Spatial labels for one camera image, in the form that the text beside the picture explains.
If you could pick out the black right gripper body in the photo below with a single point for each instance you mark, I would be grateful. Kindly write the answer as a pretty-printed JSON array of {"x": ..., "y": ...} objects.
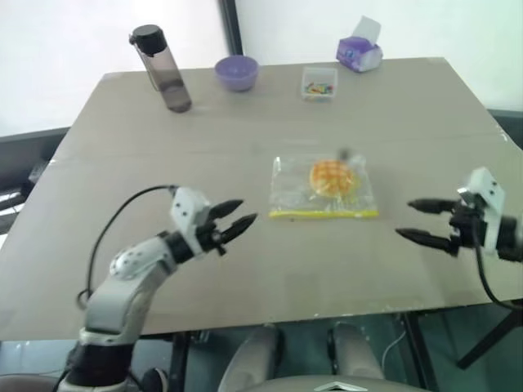
[{"x": 468, "y": 226}]

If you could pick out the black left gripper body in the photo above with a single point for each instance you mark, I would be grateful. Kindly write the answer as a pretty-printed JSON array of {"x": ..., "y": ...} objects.
[{"x": 210, "y": 237}]

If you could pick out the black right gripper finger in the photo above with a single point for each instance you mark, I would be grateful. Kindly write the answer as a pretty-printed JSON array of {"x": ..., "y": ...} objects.
[
  {"x": 429, "y": 239},
  {"x": 433, "y": 205}
]

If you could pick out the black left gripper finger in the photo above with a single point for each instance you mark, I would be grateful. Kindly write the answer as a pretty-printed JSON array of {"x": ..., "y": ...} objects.
[
  {"x": 241, "y": 226},
  {"x": 226, "y": 208}
]

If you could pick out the clear zip bag yellow strip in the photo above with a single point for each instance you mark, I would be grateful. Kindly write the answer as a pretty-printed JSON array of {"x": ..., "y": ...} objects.
[{"x": 290, "y": 192}]

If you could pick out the round yellow pineapple bun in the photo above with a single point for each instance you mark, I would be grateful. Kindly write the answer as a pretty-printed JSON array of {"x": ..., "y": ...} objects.
[{"x": 331, "y": 179}]

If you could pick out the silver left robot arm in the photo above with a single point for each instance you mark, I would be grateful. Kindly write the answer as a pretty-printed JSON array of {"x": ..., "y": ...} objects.
[{"x": 122, "y": 286}]

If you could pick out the dark ledge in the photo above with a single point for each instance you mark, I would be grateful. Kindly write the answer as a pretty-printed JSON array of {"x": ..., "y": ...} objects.
[{"x": 508, "y": 128}]

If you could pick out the black metal table leg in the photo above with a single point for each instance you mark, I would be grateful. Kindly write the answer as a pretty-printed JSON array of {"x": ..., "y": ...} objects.
[
  {"x": 417, "y": 351},
  {"x": 181, "y": 359}
]

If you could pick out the black slanted table brace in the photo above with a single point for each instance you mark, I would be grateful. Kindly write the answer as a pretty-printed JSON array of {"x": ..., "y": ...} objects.
[{"x": 486, "y": 339}]

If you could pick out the grey rounded shape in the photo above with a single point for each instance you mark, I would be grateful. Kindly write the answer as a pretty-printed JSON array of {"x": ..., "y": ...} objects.
[
  {"x": 253, "y": 351},
  {"x": 353, "y": 349}
]

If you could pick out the purple plastic bowl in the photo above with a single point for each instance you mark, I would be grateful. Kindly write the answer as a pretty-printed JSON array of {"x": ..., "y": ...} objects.
[{"x": 237, "y": 75}]

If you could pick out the colourful small clips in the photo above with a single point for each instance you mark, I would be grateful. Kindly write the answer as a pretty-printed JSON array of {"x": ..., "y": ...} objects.
[{"x": 318, "y": 87}]

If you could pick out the grey bottle with black cap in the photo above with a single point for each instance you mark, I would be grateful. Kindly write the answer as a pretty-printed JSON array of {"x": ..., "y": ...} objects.
[{"x": 165, "y": 69}]

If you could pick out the black sneaker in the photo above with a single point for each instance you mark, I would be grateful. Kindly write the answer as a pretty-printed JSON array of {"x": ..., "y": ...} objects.
[{"x": 154, "y": 379}]

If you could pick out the clear plastic box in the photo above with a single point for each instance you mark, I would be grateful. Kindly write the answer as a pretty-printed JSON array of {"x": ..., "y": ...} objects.
[{"x": 319, "y": 75}]

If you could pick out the purple tissue pack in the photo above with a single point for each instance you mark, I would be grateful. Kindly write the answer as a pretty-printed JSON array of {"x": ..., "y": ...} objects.
[{"x": 357, "y": 53}]

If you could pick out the grey curved panel with chevron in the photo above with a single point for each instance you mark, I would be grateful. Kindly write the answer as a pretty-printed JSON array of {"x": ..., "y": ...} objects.
[{"x": 318, "y": 381}]

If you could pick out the dark window pillar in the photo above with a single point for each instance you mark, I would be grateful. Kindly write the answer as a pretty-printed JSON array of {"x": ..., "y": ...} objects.
[{"x": 231, "y": 28}]

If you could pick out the dark low cabinet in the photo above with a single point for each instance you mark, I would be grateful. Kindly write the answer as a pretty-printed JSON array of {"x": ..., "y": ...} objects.
[{"x": 24, "y": 171}]

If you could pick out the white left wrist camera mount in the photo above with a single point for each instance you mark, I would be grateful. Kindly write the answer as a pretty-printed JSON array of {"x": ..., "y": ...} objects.
[{"x": 188, "y": 208}]

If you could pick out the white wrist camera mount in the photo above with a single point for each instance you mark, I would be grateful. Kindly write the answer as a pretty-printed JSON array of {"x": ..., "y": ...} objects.
[
  {"x": 188, "y": 208},
  {"x": 484, "y": 183}
]

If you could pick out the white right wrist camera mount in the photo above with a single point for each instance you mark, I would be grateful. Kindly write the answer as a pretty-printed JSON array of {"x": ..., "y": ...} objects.
[{"x": 484, "y": 183}]

